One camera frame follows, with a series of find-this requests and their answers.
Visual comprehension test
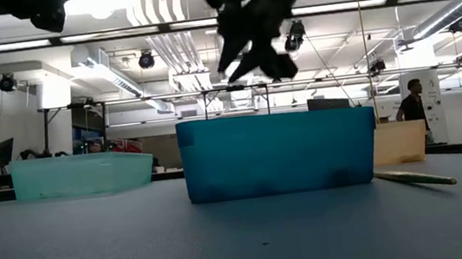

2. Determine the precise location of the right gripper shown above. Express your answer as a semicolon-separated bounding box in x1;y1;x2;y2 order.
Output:
200;0;309;87

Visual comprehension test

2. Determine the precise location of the dark blue plastic bin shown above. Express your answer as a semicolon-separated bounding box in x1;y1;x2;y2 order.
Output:
174;100;384;207

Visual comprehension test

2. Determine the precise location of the overhead light bar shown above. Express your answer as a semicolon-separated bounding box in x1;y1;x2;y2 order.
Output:
0;0;462;54

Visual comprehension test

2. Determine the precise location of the white ceiling pipe bundle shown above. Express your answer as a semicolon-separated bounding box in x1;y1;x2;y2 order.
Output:
124;0;214;99

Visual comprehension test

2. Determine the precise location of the white square pillar box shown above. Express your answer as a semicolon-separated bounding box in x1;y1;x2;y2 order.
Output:
35;75;74;112

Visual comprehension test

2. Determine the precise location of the black computer monitor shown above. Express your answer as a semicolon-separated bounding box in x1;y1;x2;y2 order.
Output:
0;136;18;170
306;94;352;113

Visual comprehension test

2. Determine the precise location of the person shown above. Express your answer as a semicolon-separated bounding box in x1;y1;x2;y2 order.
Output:
390;76;436;149
86;138;104;154

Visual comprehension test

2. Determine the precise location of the light green plastic bin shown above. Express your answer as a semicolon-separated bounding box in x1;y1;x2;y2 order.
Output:
8;145;158;204

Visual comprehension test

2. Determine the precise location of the orange plastic bin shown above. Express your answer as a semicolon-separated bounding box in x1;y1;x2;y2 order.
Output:
368;118;431;168

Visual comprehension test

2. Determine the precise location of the grey-blue table mat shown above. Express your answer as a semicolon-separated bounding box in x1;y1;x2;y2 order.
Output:
0;146;462;259

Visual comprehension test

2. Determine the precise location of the white pillar with sign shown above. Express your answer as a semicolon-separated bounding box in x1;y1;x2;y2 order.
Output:
397;68;450;148

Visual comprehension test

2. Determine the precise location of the black background table frame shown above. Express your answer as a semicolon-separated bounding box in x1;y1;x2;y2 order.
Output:
36;80;276;159

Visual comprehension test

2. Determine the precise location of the yellow hanging cable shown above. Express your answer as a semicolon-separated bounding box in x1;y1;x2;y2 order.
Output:
354;0;382;126

